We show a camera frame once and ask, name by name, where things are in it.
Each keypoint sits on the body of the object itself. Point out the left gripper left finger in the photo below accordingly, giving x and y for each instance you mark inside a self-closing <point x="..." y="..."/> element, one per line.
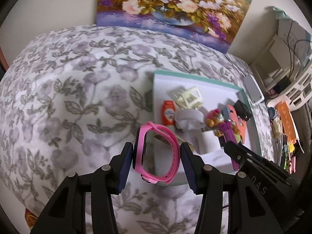
<point x="65" y="211"/>

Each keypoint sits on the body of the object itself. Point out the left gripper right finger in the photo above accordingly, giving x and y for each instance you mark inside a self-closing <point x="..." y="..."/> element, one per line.
<point x="248" y="210"/>

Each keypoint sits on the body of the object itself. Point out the colourful doll figurine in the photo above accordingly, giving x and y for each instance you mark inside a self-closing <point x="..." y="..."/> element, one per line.
<point x="222" y="127"/>

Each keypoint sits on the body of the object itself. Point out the black power adapter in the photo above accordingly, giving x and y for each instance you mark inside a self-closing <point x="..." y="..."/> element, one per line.
<point x="242" y="110"/>

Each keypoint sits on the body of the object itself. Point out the pink smartwatch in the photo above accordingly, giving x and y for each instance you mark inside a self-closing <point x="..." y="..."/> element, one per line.
<point x="165" y="152"/>

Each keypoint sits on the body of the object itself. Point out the cream plastic hair clip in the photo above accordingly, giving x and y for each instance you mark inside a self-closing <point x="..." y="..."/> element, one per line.
<point x="190" y="99"/>

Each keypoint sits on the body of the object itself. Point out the orange white glue tube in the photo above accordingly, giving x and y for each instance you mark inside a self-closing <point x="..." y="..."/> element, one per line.
<point x="168" y="113"/>

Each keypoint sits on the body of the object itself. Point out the white charger cube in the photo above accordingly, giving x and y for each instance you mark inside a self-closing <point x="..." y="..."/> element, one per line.
<point x="176" y="92"/>

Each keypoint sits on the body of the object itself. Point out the red gold packet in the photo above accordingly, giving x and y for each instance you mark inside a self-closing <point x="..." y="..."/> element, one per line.
<point x="30" y="218"/>

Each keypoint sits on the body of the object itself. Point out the orange star-patterned box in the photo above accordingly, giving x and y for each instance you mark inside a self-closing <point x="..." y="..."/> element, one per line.
<point x="288" y="123"/>

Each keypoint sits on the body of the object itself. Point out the white power bank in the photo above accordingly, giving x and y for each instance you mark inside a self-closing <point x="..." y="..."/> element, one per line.
<point x="253" y="89"/>

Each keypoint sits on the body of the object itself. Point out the teal-rimmed white tray box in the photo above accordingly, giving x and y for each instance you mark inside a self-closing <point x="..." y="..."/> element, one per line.
<point x="216" y="95"/>

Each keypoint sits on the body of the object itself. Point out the floral patterned tablecloth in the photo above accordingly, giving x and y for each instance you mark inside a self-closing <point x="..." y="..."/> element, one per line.
<point x="72" y="98"/>

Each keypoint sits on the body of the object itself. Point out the flower painting canvas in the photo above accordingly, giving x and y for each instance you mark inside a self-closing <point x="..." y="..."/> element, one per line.
<point x="213" y="23"/>

